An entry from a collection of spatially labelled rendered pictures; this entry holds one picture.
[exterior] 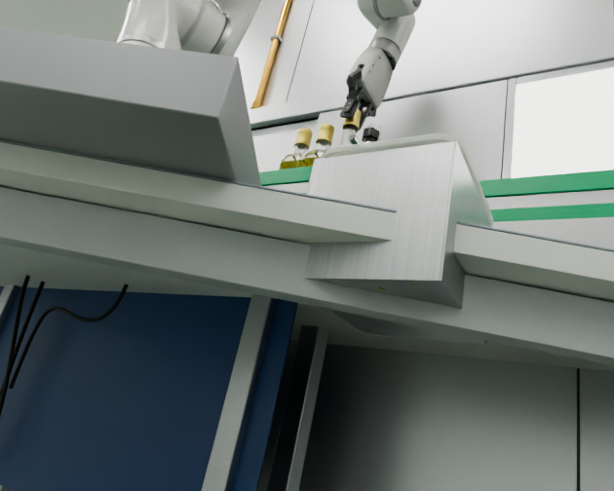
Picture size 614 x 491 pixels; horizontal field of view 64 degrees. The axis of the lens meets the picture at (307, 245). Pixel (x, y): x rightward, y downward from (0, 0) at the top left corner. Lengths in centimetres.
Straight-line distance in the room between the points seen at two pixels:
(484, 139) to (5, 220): 88
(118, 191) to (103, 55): 14
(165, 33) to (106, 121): 29
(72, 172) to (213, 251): 17
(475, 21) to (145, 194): 105
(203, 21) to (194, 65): 35
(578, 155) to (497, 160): 14
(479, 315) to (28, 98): 49
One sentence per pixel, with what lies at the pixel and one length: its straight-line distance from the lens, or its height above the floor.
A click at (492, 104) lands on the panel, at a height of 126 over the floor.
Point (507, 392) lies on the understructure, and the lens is 93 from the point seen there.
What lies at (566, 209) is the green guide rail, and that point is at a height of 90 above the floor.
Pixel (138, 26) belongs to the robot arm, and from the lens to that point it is 77.
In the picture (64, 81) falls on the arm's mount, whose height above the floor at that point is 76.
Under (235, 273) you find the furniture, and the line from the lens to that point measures 53.
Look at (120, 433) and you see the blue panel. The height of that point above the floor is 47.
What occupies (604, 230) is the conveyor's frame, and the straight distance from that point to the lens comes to 77.
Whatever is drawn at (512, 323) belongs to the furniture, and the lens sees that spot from 55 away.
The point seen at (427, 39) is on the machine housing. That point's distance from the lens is 141.
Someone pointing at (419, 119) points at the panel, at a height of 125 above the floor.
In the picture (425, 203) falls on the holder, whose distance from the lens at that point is 51.
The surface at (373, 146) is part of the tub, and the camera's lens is 57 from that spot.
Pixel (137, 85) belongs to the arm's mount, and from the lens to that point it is 48.
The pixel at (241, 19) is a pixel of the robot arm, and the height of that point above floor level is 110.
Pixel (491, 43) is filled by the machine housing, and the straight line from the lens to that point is 133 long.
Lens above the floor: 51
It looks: 22 degrees up
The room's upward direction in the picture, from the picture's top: 13 degrees clockwise
